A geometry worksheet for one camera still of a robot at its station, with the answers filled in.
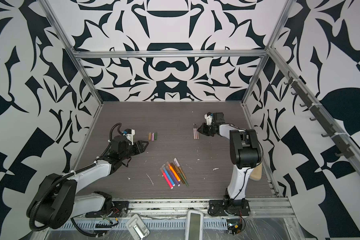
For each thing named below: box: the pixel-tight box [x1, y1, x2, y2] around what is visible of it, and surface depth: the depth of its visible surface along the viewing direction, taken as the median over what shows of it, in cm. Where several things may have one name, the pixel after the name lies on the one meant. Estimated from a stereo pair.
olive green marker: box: [174, 165, 189, 187], surface depth 87 cm
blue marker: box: [161, 165, 175, 187], surface depth 86 cm
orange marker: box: [166, 161, 181, 182], surface depth 87 cm
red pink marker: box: [159, 167, 174, 190], surface depth 85 cm
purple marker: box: [165, 165, 181, 187], surface depth 85 cm
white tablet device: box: [185, 210, 204, 240], surface depth 67 cm
